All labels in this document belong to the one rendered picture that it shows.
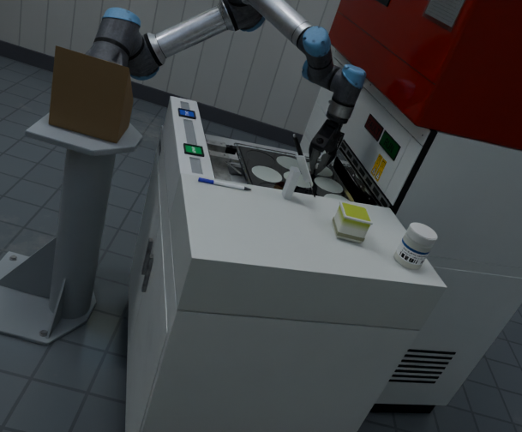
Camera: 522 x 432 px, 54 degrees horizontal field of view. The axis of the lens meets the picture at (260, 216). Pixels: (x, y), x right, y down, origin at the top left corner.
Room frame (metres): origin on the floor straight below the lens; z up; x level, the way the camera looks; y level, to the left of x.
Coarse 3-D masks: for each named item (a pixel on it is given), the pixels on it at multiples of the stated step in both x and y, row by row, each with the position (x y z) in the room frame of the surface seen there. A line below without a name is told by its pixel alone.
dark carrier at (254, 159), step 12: (252, 156) 1.56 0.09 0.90; (264, 156) 1.59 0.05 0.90; (276, 156) 1.62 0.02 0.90; (288, 156) 1.66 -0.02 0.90; (276, 168) 1.53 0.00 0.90; (252, 180) 1.39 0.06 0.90; (264, 180) 1.42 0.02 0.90; (312, 180) 1.54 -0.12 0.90; (336, 180) 1.60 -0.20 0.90; (300, 192) 1.42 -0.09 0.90; (324, 192) 1.48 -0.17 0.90; (348, 192) 1.54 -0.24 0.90
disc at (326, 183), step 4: (316, 180) 1.55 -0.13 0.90; (320, 180) 1.56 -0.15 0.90; (324, 180) 1.57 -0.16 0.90; (328, 180) 1.58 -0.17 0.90; (332, 180) 1.59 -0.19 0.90; (316, 184) 1.52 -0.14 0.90; (320, 184) 1.52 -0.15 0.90; (324, 184) 1.54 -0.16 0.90; (328, 184) 1.55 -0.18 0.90; (332, 184) 1.56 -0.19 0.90; (336, 184) 1.57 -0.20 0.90; (324, 188) 1.51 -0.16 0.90; (328, 188) 1.52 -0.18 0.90; (332, 188) 1.53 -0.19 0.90; (336, 188) 1.54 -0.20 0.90; (340, 188) 1.55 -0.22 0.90; (332, 192) 1.50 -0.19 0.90; (336, 192) 1.51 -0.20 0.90; (340, 192) 1.52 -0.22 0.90
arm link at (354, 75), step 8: (336, 72) 1.59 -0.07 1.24; (344, 72) 1.58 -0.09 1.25; (352, 72) 1.56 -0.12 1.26; (360, 72) 1.57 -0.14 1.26; (336, 80) 1.58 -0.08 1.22; (344, 80) 1.57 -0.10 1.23; (352, 80) 1.56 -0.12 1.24; (360, 80) 1.57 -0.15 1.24; (336, 88) 1.58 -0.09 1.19; (344, 88) 1.56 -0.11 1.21; (352, 88) 1.56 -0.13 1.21; (360, 88) 1.58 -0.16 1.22; (336, 96) 1.57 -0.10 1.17; (344, 96) 1.56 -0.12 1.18; (352, 96) 1.57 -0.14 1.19; (344, 104) 1.56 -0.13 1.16; (352, 104) 1.57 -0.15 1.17
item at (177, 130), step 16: (176, 112) 1.55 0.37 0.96; (176, 128) 1.43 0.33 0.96; (192, 128) 1.48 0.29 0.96; (176, 144) 1.33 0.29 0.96; (192, 144) 1.37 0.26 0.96; (176, 160) 1.27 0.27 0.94; (192, 160) 1.27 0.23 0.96; (208, 160) 1.29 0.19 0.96; (176, 176) 1.21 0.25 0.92; (208, 176) 1.21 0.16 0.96
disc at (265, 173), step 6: (252, 168) 1.47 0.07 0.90; (258, 168) 1.49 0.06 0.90; (264, 168) 1.50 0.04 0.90; (270, 168) 1.52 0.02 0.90; (258, 174) 1.44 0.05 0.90; (264, 174) 1.46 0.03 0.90; (270, 174) 1.47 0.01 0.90; (276, 174) 1.49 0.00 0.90; (270, 180) 1.43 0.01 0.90; (276, 180) 1.45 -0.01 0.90
